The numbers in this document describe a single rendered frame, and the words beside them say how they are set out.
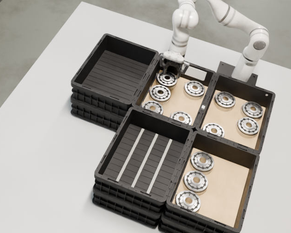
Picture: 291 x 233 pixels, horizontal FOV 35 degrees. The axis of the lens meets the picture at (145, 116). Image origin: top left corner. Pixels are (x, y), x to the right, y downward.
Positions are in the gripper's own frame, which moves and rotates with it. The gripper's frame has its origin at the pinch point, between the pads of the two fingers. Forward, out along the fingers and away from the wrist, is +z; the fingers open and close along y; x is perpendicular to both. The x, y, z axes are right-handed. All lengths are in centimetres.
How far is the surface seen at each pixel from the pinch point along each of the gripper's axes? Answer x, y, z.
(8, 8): -115, 160, 101
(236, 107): -11.1, -33.8, 17.4
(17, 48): -76, 129, 101
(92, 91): 19.7, 30.2, 7.8
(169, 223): 61, -22, 20
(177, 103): -0.2, -6.3, 17.4
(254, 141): 6.3, -46.0, 17.3
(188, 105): -1.4, -11.6, 17.4
